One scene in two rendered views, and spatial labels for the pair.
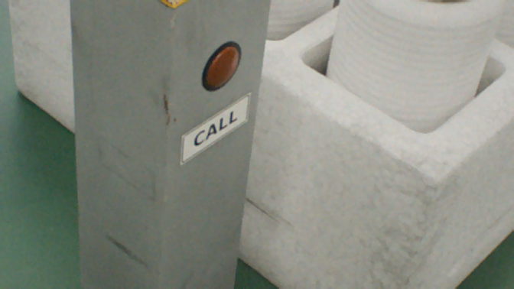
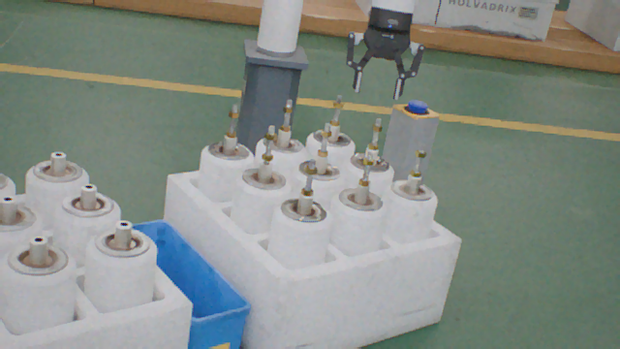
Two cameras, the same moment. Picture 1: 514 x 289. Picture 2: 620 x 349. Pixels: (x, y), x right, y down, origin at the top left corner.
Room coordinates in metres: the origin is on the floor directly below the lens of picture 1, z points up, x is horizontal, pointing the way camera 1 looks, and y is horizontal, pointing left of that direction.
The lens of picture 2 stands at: (1.95, 0.24, 0.83)
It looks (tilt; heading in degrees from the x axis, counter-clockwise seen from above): 24 degrees down; 194
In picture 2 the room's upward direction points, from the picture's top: 10 degrees clockwise
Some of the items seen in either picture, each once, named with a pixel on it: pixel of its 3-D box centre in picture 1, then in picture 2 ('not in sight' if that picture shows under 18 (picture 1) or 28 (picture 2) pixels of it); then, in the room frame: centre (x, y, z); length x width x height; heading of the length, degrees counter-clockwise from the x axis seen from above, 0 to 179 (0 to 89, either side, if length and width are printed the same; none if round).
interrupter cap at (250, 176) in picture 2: not in sight; (263, 178); (0.76, -0.13, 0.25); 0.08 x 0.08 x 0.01
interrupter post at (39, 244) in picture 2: not in sight; (38, 250); (1.18, -0.28, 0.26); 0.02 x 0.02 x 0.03
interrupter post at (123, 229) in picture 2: not in sight; (123, 235); (1.08, -0.22, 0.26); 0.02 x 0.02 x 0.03
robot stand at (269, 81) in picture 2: not in sight; (266, 110); (0.18, -0.33, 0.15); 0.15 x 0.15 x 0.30; 25
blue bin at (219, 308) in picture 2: not in sight; (174, 296); (0.89, -0.21, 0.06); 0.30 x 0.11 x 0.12; 54
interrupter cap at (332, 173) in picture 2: not in sight; (319, 171); (0.67, -0.06, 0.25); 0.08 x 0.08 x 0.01
